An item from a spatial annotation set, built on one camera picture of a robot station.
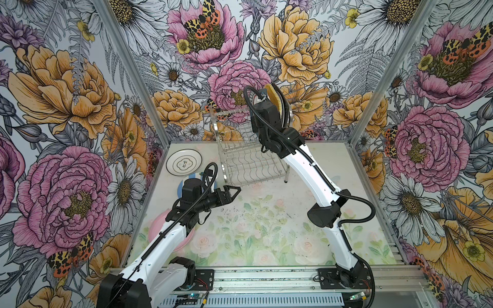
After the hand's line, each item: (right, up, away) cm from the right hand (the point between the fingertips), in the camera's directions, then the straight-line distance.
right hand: (263, 115), depth 76 cm
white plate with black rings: (-44, -19, +36) cm, 60 cm away
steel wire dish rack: (-10, -17, +31) cm, 37 cm away
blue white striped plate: (-23, -23, -9) cm, 34 cm away
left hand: (-12, -32, +3) cm, 34 cm away
